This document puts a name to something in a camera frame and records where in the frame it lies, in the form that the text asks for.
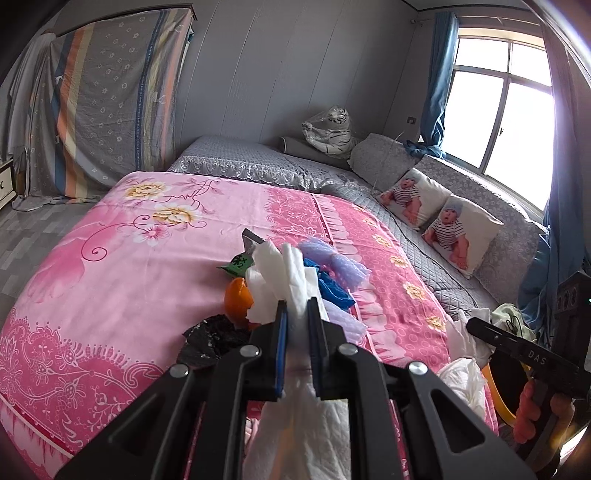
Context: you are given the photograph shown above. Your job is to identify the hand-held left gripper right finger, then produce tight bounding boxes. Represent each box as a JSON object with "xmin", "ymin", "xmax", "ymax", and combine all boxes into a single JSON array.
[{"xmin": 307, "ymin": 298, "xmax": 539, "ymax": 480}]

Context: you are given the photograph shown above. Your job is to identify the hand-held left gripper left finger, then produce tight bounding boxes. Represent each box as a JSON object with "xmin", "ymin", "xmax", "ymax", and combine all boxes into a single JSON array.
[{"xmin": 54, "ymin": 300, "xmax": 290, "ymax": 480}]

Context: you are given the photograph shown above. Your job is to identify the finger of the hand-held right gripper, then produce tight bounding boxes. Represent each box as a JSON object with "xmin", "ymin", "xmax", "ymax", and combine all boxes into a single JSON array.
[{"xmin": 465, "ymin": 316, "xmax": 519, "ymax": 358}]

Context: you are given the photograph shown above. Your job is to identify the pale purple foam net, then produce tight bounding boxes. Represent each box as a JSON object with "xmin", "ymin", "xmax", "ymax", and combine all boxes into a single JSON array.
[{"xmin": 324, "ymin": 306, "xmax": 366, "ymax": 345}]

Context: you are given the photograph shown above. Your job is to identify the yellow trash bin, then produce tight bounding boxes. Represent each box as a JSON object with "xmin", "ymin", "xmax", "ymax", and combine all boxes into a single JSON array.
[{"xmin": 480, "ymin": 351, "xmax": 532, "ymax": 432}]

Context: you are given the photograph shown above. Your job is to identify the blue plastic bag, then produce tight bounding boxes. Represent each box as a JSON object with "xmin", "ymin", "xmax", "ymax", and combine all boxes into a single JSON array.
[{"xmin": 302, "ymin": 258, "xmax": 357, "ymax": 311}]

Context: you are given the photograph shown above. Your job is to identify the black plastic bag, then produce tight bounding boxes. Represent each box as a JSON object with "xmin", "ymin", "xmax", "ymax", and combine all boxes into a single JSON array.
[{"xmin": 177, "ymin": 314, "xmax": 265, "ymax": 370}]

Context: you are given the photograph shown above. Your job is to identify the white tissue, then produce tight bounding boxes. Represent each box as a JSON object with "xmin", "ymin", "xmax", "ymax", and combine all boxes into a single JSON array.
[{"xmin": 245, "ymin": 241, "xmax": 352, "ymax": 480}]

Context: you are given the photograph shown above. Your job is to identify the green wrapper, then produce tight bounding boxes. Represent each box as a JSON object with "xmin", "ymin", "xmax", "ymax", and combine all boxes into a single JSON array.
[{"xmin": 219, "ymin": 252, "xmax": 257, "ymax": 280}]

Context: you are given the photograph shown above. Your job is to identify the silver wrapper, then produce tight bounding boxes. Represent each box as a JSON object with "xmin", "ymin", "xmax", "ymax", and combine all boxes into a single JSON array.
[{"xmin": 241, "ymin": 228, "xmax": 267, "ymax": 256}]

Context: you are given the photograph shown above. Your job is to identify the person's right hand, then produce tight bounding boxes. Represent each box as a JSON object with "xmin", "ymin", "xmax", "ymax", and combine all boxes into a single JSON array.
[{"xmin": 514, "ymin": 383, "xmax": 583, "ymax": 445}]

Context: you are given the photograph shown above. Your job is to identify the white crumpled cloth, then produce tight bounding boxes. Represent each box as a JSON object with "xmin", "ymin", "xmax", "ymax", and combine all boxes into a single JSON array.
[{"xmin": 445, "ymin": 308, "xmax": 495, "ymax": 363}]

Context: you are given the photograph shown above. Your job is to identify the green cloth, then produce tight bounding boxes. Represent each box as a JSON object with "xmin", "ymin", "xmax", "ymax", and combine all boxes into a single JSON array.
[{"xmin": 490, "ymin": 302, "xmax": 525, "ymax": 334}]

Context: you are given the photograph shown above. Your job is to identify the white crumpled paper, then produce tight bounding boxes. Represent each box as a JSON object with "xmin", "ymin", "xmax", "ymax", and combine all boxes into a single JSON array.
[{"xmin": 436, "ymin": 357, "xmax": 488, "ymax": 419}]

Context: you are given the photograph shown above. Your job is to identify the blue blanket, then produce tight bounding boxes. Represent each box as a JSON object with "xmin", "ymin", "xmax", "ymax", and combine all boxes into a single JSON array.
[{"xmin": 517, "ymin": 198, "xmax": 574, "ymax": 334}]

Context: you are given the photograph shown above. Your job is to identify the baby print pillow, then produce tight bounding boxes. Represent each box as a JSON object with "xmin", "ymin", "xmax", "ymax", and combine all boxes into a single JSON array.
[
  {"xmin": 378, "ymin": 167, "xmax": 453, "ymax": 232},
  {"xmin": 422, "ymin": 194, "xmax": 504, "ymax": 280}
]

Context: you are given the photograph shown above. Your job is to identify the grey floral backrest cover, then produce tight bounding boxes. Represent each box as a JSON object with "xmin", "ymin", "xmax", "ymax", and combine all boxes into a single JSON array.
[{"xmin": 413, "ymin": 154, "xmax": 552, "ymax": 303}]

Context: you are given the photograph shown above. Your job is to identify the pink floral bedsheet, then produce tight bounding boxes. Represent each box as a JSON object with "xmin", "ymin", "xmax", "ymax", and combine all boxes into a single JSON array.
[{"xmin": 0, "ymin": 170, "xmax": 502, "ymax": 480}]

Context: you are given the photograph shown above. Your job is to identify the grey bolster cushion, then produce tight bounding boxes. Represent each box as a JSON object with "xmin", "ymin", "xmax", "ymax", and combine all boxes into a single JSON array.
[{"xmin": 279, "ymin": 136, "xmax": 352, "ymax": 169}]

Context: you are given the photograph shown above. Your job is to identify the grey floral pillow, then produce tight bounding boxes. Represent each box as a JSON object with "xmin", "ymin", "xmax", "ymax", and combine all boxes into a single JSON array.
[{"xmin": 347, "ymin": 133, "xmax": 423, "ymax": 192}]

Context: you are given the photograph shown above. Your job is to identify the white tiger plush toy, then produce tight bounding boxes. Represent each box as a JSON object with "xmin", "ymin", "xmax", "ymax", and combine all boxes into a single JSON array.
[{"xmin": 301, "ymin": 105, "xmax": 355, "ymax": 160}]

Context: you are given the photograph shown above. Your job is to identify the blue curtain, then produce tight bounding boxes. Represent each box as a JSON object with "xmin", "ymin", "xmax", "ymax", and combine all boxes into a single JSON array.
[{"xmin": 419, "ymin": 11, "xmax": 461, "ymax": 160}]

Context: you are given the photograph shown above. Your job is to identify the window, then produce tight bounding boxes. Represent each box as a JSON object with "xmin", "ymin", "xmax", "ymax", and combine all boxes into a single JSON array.
[{"xmin": 442, "ymin": 33, "xmax": 563, "ymax": 214}]

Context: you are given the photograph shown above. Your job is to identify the striped grey sheet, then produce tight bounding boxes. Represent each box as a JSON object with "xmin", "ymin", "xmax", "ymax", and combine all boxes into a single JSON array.
[{"xmin": 11, "ymin": 6, "xmax": 195, "ymax": 211}]

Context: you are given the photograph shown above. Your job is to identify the white nightstand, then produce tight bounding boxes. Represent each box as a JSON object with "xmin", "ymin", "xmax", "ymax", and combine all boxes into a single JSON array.
[{"xmin": 0, "ymin": 157, "xmax": 17, "ymax": 209}]

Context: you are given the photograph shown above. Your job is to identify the white hanging cloth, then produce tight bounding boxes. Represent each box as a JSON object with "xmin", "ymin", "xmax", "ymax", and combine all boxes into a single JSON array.
[{"xmin": 0, "ymin": 30, "xmax": 59, "ymax": 163}]

